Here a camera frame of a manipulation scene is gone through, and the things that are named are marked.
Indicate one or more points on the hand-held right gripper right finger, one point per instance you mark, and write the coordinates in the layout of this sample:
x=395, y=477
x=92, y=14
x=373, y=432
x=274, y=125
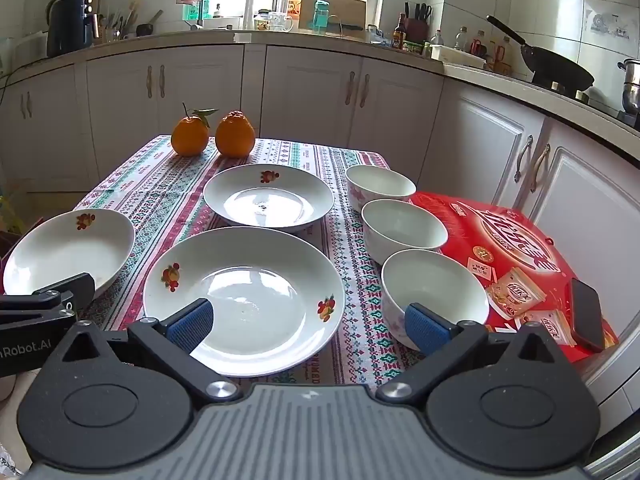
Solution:
x=427, y=329

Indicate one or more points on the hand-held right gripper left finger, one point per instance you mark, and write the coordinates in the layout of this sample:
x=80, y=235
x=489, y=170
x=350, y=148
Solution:
x=192, y=325

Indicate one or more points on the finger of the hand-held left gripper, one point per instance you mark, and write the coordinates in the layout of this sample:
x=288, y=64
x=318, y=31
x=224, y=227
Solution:
x=75, y=290

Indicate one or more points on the white plate one fruit print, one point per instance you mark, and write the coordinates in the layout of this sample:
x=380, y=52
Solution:
x=60, y=255

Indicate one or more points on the white bowl pink flower print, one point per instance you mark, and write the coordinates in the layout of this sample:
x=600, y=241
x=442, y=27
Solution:
x=380, y=182
x=432, y=282
x=402, y=227

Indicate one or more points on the white plate two fruit prints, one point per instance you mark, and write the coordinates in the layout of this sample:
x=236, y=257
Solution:
x=260, y=310

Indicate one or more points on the white plate with stained centre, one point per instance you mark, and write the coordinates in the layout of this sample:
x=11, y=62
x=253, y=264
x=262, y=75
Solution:
x=280, y=185

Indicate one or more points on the red snack bag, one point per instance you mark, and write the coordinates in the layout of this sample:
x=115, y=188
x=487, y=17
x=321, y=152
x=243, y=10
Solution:
x=505, y=245

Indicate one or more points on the patterned tablecloth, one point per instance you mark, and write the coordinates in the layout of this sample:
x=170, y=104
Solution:
x=165, y=195

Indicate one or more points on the black smartphone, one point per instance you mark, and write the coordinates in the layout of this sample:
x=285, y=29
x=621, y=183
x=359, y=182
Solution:
x=587, y=315

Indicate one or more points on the orange with green leaf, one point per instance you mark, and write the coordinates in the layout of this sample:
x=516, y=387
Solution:
x=189, y=135

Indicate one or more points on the bumpy orange without leaf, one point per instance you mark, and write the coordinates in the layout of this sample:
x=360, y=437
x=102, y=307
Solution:
x=235, y=135

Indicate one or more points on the white kitchen cabinets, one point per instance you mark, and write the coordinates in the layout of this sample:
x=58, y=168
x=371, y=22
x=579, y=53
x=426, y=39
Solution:
x=305, y=95

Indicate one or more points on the dark blue kitchen appliance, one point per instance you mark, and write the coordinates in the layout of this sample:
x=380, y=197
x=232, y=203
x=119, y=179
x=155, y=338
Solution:
x=70, y=27

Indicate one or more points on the utensil holder with utensils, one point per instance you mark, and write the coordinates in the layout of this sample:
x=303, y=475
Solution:
x=117, y=27

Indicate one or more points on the small black pot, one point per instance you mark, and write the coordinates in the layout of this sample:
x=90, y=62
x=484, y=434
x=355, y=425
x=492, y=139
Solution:
x=147, y=29

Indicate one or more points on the white plastic tray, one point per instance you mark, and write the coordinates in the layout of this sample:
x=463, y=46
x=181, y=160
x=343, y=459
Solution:
x=457, y=56

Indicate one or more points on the black wok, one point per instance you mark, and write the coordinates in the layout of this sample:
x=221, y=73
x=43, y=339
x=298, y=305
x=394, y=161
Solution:
x=560, y=70

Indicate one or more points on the dark sauce bottle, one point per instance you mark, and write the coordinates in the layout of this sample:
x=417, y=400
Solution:
x=399, y=35

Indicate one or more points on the knife block with knives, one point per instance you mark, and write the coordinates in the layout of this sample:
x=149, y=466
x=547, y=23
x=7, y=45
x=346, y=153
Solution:
x=417, y=27

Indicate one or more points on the metal kitchen faucet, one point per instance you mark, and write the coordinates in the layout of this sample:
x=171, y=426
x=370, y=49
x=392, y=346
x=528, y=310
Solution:
x=197, y=10

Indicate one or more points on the glass jar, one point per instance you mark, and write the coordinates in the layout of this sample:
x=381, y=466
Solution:
x=261, y=22

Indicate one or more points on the glass mug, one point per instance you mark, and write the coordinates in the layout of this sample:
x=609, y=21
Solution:
x=279, y=22

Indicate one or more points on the steel cooking pot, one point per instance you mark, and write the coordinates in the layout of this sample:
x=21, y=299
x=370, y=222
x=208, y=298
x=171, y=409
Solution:
x=631, y=87

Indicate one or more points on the stack of clear plastic cups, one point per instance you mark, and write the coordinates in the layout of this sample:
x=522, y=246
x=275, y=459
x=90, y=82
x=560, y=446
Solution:
x=250, y=12

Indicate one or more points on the teal lidded jar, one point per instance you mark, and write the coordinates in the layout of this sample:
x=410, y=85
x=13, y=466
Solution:
x=321, y=17

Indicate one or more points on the brown cardboard box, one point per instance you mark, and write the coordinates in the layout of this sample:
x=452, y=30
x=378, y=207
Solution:
x=345, y=10

